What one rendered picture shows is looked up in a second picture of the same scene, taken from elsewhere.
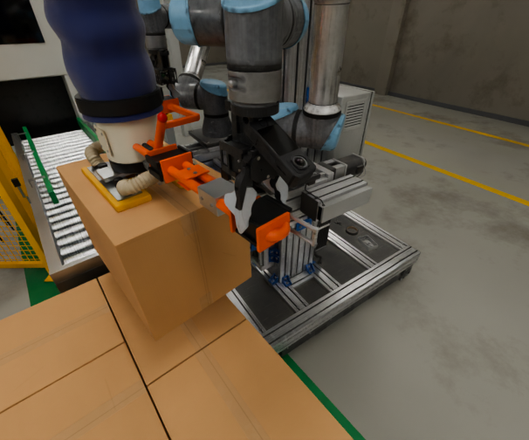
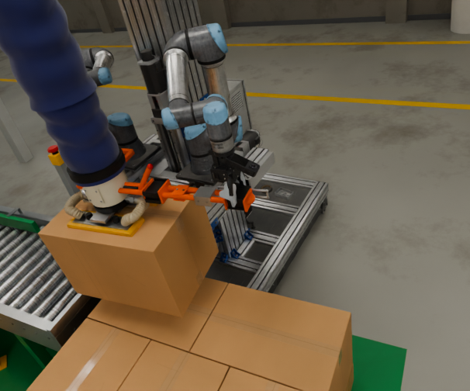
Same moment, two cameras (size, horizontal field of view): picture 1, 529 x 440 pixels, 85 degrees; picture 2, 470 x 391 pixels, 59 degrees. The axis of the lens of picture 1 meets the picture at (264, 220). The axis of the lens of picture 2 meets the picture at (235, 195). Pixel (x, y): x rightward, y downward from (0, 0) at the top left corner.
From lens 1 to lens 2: 0.98 m
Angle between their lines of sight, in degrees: 15
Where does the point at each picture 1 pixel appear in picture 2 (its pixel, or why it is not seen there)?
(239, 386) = (250, 319)
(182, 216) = (175, 221)
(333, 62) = (225, 93)
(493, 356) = (407, 237)
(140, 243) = (162, 246)
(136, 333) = (155, 331)
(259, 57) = (226, 135)
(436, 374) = (374, 268)
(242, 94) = (222, 149)
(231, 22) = (213, 128)
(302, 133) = not seen: hidden behind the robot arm
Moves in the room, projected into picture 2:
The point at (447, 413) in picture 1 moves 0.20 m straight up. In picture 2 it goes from (390, 288) to (391, 265)
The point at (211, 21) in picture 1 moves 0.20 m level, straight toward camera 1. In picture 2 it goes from (188, 119) to (219, 138)
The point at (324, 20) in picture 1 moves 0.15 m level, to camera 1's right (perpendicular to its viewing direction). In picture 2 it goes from (212, 75) to (245, 64)
